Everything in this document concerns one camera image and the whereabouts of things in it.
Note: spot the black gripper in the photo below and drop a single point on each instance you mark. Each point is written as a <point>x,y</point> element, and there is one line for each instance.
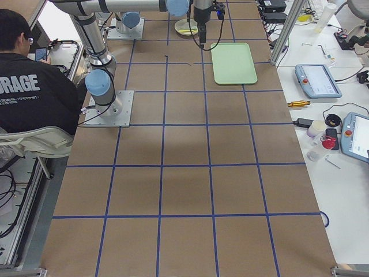
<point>201,15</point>

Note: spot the white round plate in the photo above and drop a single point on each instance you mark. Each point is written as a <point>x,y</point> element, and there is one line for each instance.
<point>184,28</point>

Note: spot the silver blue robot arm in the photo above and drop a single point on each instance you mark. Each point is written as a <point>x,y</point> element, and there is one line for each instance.
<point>82,14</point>
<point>128,23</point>

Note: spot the mint green tray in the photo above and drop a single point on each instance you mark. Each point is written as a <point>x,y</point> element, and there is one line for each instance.
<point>233,64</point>

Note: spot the black power adapter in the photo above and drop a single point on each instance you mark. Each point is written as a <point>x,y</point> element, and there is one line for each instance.
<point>272,11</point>

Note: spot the brass cylinder tool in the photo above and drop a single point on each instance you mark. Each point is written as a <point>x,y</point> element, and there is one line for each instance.
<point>298,104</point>

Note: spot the far teach pendant tablet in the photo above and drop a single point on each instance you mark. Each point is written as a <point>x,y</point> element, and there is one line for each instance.
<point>316,81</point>

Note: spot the teach pendant tablet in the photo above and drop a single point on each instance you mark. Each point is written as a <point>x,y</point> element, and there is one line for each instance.
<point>316,81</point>
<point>354,136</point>

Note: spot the black smartphone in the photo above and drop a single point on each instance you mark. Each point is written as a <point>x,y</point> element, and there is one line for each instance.
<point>41,54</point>

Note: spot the person in black jacket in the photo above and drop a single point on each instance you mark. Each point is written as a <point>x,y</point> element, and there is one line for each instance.
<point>34,94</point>

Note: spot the near teach pendant tablet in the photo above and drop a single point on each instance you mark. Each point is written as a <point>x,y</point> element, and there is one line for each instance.
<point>354,136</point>

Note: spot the grey office chair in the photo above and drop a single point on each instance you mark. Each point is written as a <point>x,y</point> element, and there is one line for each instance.
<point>48,142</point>

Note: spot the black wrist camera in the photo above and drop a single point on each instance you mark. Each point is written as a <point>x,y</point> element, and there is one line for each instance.
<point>219,8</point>

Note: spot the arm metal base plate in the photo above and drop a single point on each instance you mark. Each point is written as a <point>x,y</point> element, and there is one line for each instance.
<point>114,35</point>
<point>118,114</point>

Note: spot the aluminium frame post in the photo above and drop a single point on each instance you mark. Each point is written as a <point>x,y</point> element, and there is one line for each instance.
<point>292,16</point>

